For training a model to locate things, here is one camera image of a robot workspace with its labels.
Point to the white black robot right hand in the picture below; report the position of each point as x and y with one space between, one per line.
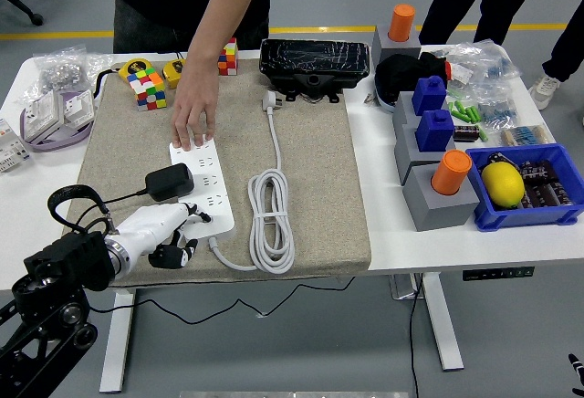
577 366

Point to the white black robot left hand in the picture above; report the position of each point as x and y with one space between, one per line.
146 229

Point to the person's left hand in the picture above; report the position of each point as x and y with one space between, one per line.
196 101

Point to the black plug adapter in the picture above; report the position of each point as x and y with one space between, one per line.
169 182

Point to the white power strip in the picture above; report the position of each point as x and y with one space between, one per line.
216 174

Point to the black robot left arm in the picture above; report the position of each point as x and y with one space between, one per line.
68 261

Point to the person's left forearm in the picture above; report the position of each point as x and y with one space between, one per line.
228 5

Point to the square yellow tape measure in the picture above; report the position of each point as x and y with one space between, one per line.
172 75

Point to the colourful puzzle cube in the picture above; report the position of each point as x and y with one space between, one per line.
147 91
230 61

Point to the round yellow black tape measure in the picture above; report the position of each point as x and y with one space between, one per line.
133 68

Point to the empty clear plastic bag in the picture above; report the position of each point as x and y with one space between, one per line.
99 63

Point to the person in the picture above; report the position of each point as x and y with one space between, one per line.
567 46
159 1
457 1

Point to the white socket box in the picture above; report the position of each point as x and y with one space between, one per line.
79 107
42 116

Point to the white table leg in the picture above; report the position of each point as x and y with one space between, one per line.
118 344
441 321

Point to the black desk control panel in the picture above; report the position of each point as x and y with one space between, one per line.
498 274

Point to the purple tray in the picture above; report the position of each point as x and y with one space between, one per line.
56 143

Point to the black plastic-wrapped device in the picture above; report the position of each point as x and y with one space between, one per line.
315 63

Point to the clear bag metal nuts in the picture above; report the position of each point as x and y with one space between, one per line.
58 72

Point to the grey-brown mat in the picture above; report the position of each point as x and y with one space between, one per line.
319 188

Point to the white circuit breaker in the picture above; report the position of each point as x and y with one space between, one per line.
10 152

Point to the blue plastic bin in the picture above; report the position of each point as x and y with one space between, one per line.
525 218

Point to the dark brown capacitor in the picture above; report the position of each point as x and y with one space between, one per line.
539 172
466 134
539 197
563 194

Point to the pale blue dish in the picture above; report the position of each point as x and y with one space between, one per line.
383 103

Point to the grey under-desk control box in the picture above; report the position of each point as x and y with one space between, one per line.
405 287

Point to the yellow lemon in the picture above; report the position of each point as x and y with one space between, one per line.
503 186

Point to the grey socket block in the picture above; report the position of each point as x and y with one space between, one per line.
439 212
384 47
407 152
403 109

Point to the orange cylinder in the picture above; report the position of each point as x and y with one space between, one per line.
402 22
451 173

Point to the black metal clip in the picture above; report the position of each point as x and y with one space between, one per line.
498 159

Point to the blue square peg block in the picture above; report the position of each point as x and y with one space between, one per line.
434 133
429 95

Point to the clear bag beige blue resistors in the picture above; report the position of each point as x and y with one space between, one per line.
526 136

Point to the green cylinder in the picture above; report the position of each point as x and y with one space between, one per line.
478 114
470 115
451 110
461 115
483 134

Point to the white label packet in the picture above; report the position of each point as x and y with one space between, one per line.
462 74

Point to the small clear bag blue resistors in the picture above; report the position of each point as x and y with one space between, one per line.
496 109

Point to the large clear bag blue resistors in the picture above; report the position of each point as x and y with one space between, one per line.
485 59

